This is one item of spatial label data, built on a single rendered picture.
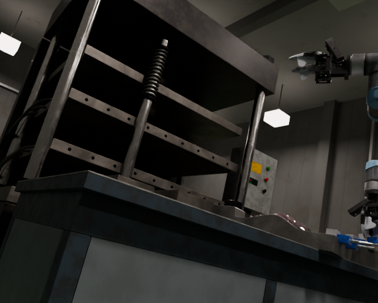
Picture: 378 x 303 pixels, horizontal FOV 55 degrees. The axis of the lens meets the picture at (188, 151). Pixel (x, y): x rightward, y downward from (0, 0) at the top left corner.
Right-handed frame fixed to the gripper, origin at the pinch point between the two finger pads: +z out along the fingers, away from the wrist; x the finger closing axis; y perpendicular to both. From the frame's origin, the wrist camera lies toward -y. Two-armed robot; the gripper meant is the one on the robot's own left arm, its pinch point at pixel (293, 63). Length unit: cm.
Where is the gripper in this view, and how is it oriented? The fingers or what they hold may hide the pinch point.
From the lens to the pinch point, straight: 146.2
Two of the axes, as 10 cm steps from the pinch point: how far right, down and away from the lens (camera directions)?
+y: -2.8, 8.8, -3.9
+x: 3.9, 4.8, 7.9
